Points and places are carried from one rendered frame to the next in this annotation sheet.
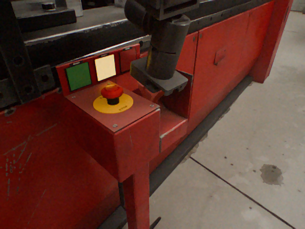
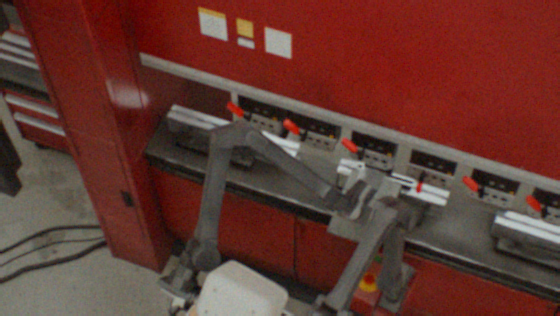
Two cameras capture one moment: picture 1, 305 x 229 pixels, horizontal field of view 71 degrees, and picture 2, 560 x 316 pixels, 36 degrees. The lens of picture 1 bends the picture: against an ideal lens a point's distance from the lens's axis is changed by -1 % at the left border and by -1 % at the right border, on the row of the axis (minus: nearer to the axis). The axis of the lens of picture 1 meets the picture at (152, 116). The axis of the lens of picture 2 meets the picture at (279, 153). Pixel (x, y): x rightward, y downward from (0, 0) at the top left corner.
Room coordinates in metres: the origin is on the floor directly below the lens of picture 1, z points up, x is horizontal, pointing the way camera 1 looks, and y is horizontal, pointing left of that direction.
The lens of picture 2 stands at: (-0.28, -1.05, 3.53)
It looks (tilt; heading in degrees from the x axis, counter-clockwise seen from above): 57 degrees down; 75
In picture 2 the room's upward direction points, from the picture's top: 1 degrees counter-clockwise
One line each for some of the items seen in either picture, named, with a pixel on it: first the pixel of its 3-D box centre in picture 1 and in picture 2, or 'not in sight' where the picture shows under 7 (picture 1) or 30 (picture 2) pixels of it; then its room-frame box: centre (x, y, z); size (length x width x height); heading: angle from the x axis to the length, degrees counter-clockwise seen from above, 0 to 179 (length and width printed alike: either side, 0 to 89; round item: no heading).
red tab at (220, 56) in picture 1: (221, 55); not in sight; (1.17, -0.39, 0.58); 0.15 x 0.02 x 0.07; 143
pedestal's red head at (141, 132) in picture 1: (130, 105); (381, 289); (0.38, 0.05, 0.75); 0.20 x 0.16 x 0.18; 136
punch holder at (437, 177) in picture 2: not in sight; (434, 160); (0.59, 0.26, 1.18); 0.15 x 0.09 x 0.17; 143
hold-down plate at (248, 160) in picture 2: not in sight; (215, 150); (-0.05, 0.68, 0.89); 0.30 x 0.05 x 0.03; 143
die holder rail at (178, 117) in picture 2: not in sight; (233, 137); (0.02, 0.70, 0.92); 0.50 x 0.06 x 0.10; 143
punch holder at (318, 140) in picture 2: not in sight; (318, 123); (0.28, 0.50, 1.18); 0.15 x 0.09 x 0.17; 143
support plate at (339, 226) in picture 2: not in sight; (364, 207); (0.37, 0.25, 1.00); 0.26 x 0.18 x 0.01; 53
